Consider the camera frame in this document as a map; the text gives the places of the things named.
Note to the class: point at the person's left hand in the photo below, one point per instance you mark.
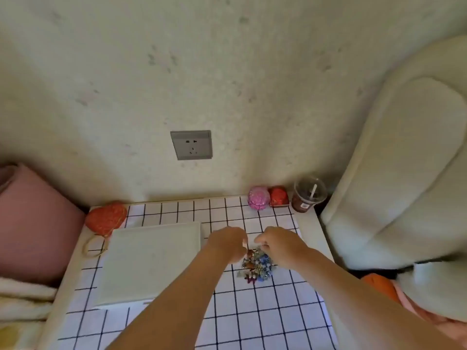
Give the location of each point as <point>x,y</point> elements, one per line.
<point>226,246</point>

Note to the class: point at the person's right hand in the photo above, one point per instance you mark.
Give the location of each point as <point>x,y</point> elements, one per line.
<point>282,247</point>

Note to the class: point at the pile of mixed earrings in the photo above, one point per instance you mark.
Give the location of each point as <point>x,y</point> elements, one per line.
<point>257,269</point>

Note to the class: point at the white wooden jewelry box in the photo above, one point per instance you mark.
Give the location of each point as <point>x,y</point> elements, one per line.
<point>146,262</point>

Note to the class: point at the person's right forearm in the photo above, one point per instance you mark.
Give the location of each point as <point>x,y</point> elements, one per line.
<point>365,309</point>

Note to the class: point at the person's left forearm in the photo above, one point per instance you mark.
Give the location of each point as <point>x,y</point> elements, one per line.
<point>175,309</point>

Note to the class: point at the red faceted gift box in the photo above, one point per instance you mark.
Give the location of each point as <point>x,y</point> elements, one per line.
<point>279,196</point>

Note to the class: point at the pink round trinket box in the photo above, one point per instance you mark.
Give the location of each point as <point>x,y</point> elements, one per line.
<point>259,197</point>

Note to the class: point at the red heart-shaped box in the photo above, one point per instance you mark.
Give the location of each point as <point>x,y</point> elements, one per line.
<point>105,218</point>

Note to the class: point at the clear plastic drink cup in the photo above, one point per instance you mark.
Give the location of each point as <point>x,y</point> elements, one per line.
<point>304,200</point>

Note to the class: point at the white drinking straw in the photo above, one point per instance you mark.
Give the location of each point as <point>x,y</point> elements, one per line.
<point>313,191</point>

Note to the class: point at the white black-grid table cloth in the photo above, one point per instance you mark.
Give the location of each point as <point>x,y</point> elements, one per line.
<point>255,317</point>

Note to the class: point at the orange plush cushion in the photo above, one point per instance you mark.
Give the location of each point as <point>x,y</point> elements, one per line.
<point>379,286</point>

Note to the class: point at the thin gold bangle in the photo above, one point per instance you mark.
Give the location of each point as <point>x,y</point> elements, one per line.
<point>85,249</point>

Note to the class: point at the white padded headboard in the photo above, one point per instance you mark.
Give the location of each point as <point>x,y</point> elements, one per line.
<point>412,160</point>

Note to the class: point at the pink plaid blanket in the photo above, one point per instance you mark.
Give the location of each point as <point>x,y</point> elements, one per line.
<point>438,324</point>

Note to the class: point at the pink rolled mat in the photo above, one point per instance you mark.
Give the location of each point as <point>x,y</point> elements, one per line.
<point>36,229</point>

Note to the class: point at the cream gold floral curtain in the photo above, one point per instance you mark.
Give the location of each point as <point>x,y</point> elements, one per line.
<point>22,313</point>

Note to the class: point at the grey wall socket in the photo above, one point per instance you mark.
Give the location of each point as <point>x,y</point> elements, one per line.
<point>191,145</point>

